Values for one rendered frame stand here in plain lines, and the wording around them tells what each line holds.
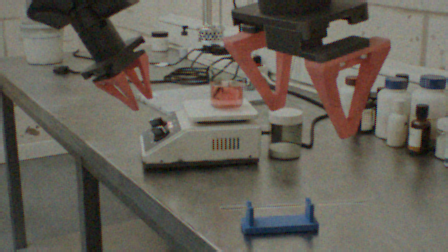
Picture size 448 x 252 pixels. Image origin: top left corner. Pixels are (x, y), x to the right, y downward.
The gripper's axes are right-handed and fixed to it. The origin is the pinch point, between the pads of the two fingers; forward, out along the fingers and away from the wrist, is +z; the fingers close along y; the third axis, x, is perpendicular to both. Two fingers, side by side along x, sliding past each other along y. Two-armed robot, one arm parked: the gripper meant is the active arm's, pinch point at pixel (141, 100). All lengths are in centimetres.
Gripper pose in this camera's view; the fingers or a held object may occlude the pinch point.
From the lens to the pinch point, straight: 106.7
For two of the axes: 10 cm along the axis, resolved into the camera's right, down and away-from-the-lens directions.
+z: 4.9, 8.1, 3.2
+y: 5.8, -5.8, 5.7
